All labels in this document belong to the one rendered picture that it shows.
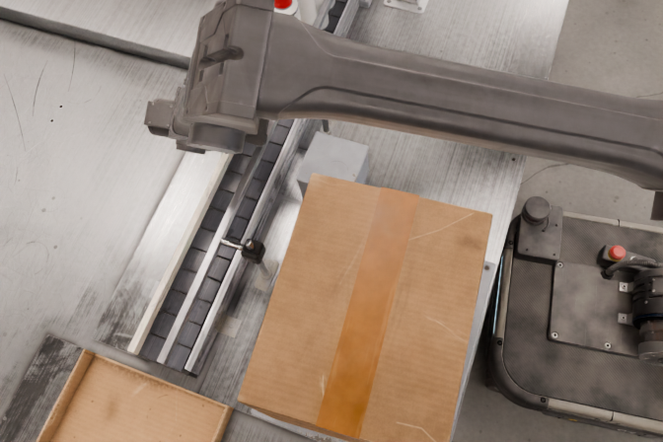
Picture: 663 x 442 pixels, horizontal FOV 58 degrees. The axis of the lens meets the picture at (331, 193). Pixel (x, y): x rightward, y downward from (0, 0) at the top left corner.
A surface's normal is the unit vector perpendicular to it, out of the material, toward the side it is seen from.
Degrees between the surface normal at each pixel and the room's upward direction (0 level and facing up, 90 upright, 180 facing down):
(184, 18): 0
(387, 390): 0
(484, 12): 0
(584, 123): 27
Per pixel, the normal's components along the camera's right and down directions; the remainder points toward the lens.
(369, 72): 0.10, 0.01
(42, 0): -0.07, -0.41
